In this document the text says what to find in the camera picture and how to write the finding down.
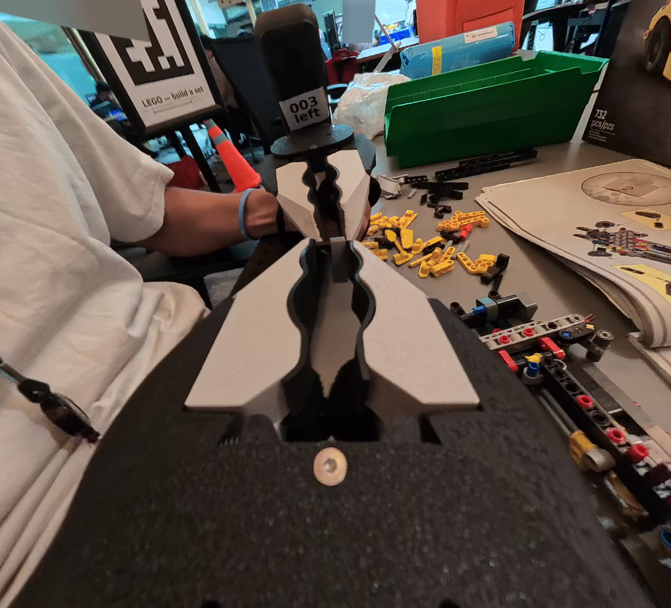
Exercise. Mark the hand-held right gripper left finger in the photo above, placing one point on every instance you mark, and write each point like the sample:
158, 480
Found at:
246, 356

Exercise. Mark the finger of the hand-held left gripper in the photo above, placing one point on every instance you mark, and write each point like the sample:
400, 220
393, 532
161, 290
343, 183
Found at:
293, 194
356, 188

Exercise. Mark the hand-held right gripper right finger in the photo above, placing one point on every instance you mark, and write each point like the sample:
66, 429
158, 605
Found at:
419, 356

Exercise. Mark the grey lego piece with connector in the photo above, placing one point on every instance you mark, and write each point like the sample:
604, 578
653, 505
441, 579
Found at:
339, 262

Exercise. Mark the grey lego car chassis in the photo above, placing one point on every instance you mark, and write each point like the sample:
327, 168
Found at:
534, 333

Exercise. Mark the light grey lego panel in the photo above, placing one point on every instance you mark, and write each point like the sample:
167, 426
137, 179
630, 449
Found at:
390, 186

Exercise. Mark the pile of yellow lego pieces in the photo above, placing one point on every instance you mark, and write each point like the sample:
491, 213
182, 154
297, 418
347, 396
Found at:
435, 262

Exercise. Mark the black lego axle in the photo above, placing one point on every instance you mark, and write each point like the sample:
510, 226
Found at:
497, 285

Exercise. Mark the red lego axle connector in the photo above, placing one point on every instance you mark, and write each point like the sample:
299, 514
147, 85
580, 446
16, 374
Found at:
464, 230

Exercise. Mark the light grey lego axle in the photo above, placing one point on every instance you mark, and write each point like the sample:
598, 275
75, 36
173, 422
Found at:
462, 247

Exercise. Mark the black curved lego liftarm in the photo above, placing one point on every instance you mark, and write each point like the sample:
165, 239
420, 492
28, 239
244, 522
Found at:
495, 264

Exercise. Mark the pile of black lego pieces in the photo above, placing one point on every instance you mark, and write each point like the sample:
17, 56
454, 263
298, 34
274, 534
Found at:
487, 160

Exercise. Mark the lego instruction booklet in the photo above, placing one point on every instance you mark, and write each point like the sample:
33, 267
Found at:
550, 209

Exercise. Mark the lego set box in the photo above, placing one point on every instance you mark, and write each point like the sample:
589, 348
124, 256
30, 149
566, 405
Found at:
629, 94

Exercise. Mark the person's left hand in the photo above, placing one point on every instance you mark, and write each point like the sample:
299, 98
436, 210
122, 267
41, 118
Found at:
265, 215

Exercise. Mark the blue wristband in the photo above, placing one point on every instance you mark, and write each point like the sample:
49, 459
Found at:
242, 215

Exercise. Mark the orange traffic cone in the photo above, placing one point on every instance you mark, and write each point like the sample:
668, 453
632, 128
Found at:
236, 162

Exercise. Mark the clear plastic bag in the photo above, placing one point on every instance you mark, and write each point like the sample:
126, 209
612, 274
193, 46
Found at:
367, 99

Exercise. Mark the red bag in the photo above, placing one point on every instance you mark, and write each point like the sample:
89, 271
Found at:
183, 173

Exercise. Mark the white printed sign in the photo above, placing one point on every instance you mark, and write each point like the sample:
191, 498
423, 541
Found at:
167, 57

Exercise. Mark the green plastic bin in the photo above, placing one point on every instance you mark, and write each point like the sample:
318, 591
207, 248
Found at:
472, 131

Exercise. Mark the blue plastic packet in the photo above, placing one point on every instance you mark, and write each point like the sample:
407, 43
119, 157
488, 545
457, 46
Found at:
461, 50

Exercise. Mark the person's white shirt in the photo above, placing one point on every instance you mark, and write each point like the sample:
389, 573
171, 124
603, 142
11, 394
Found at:
63, 251

